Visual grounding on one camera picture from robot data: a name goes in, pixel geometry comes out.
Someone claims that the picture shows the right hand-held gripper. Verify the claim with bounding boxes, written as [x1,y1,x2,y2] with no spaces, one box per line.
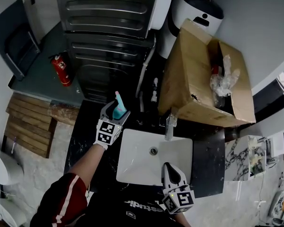
[161,162,195,215]

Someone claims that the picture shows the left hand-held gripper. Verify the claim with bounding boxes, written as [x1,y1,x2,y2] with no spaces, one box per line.
[93,100,132,147]

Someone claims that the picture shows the blue spray bottle pink trigger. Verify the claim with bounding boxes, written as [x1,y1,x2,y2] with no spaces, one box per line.
[115,91,129,120]

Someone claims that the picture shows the person's right forearm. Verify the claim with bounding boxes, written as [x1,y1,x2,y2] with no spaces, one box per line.
[174,211,193,227]

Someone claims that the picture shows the person's left forearm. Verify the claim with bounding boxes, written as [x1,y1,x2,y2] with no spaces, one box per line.
[70,140,109,192]

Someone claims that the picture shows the white rectangular sink basin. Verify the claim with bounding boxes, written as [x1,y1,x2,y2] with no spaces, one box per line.
[115,128,194,187]

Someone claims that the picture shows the black marble vanity stand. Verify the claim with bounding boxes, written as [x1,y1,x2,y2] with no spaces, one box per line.
[63,99,226,199]

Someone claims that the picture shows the white pipe valve fitting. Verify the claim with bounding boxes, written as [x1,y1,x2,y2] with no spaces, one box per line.
[151,77,159,103]

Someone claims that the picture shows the chrome faucet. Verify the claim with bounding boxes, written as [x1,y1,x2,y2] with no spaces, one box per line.
[164,107,178,142]

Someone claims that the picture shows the white marble pattern cabinet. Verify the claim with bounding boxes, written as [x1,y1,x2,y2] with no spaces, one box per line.
[224,134,268,182]

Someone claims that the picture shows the red fire extinguisher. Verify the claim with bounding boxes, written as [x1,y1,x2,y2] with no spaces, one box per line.
[48,51,73,87]

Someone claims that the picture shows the person's black printed shirt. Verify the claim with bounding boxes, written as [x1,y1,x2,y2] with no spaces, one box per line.
[30,173,188,227]

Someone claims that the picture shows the brown cardboard box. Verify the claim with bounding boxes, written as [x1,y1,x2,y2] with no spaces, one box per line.
[157,18,257,128]

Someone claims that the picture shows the wooden slatted steps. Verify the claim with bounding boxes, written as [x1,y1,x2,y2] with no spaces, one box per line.
[3,94,58,160]

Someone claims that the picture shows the purple white brush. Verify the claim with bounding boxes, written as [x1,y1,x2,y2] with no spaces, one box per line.
[10,137,18,154]

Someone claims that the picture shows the crumpled clear plastic wrap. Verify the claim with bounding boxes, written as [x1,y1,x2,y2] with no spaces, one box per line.
[209,54,241,97]

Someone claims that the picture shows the white boxy appliance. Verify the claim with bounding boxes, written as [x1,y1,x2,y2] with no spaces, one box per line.
[150,0,174,31]

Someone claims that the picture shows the white rounded floor appliance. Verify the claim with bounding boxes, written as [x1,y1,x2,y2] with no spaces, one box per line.
[0,147,25,187]

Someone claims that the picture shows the dark folding chair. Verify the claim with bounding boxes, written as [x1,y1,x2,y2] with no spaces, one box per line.
[0,0,41,82]

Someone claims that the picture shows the round white black-topped appliance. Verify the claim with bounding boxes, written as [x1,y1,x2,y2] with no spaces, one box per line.
[158,0,225,59]

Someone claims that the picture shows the white door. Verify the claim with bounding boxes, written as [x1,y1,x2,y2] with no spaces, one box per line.
[22,0,62,38]

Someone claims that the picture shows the white drain hose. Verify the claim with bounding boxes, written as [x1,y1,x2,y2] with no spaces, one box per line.
[135,48,156,97]

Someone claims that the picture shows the white floor cable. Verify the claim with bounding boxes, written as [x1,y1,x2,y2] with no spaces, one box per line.
[255,174,268,222]

